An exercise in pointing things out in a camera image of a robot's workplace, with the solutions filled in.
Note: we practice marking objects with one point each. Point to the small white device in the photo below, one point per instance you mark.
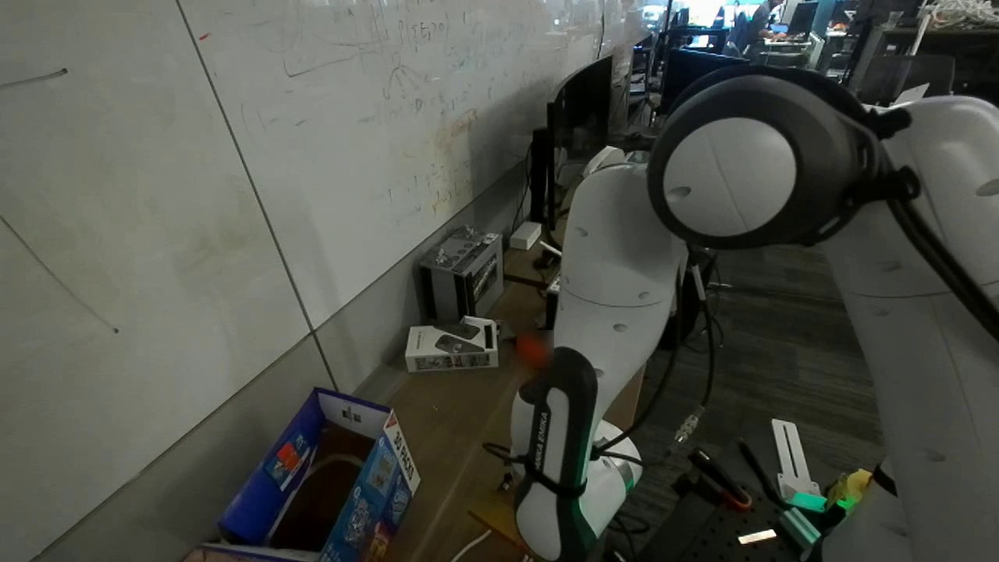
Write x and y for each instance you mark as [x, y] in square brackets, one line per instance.
[451, 348]

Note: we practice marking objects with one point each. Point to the orange and black hand tool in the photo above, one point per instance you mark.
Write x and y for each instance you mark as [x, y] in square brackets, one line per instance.
[531, 350]

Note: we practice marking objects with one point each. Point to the black pen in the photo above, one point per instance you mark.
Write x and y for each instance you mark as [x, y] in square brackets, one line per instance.
[758, 473]

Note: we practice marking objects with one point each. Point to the white power adapter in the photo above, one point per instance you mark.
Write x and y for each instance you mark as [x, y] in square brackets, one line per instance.
[526, 236]

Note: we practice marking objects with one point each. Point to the small grey metal strip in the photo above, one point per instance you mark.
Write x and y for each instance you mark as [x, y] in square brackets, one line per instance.
[756, 539]

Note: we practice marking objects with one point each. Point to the blue cardboard snack box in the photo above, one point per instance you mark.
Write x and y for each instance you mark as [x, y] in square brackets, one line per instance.
[375, 488]

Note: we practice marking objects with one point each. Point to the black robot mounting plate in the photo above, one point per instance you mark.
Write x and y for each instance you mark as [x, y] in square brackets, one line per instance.
[707, 533]

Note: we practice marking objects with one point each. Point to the small silver metal case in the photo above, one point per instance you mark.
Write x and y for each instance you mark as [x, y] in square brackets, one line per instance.
[462, 273]

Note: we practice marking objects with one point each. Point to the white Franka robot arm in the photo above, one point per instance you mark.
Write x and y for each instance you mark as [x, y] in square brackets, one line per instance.
[613, 271]

